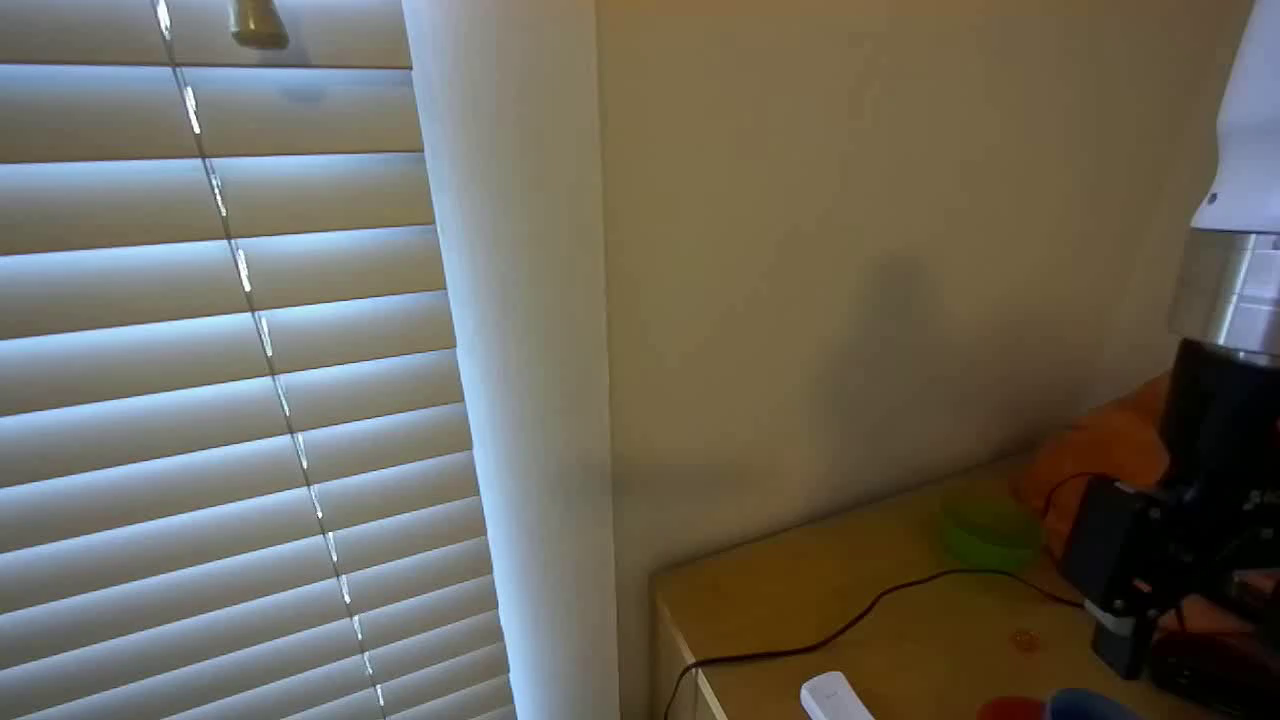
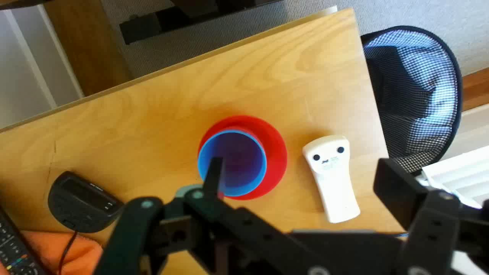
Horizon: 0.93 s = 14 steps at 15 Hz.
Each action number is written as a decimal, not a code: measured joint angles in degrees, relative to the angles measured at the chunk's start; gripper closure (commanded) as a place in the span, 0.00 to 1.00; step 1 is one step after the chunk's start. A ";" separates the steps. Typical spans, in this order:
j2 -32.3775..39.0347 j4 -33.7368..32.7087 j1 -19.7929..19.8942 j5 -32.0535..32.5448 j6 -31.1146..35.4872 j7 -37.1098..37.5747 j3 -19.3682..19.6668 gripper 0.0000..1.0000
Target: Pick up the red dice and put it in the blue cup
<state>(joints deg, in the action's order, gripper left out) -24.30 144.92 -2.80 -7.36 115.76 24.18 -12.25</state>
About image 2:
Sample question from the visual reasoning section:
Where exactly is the green round lid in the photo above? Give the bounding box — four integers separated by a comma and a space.
174, 184, 205, 202

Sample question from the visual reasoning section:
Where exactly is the brown wooden cabinet panel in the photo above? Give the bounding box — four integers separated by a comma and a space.
45, 0, 135, 98

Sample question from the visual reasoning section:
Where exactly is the red plastic cup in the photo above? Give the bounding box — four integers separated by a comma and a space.
197, 115, 289, 202

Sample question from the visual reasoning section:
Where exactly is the black button remote control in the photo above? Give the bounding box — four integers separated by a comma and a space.
0, 207, 49, 275

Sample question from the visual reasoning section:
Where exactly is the thin dark red cable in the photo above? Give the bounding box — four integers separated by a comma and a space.
57, 230, 81, 275

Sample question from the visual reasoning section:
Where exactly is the white handheld remote device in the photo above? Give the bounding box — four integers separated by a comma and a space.
301, 135, 362, 225

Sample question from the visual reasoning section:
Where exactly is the orange cloth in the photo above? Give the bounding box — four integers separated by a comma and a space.
20, 228, 106, 275

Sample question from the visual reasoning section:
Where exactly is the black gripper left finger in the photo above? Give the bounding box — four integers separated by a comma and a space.
95, 156, 327, 275

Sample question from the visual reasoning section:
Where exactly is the blue plastic cup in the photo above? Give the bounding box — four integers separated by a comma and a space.
196, 129, 269, 199

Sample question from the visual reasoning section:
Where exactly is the white ribbed panel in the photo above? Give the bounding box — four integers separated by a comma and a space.
417, 144, 489, 207

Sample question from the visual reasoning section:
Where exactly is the white shelf unit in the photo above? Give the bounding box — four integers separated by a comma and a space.
0, 7, 86, 131

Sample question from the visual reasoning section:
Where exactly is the black rounded electronic device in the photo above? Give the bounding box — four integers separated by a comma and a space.
48, 170, 126, 234

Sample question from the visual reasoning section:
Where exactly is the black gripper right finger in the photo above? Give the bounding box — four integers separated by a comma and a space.
373, 158, 489, 275

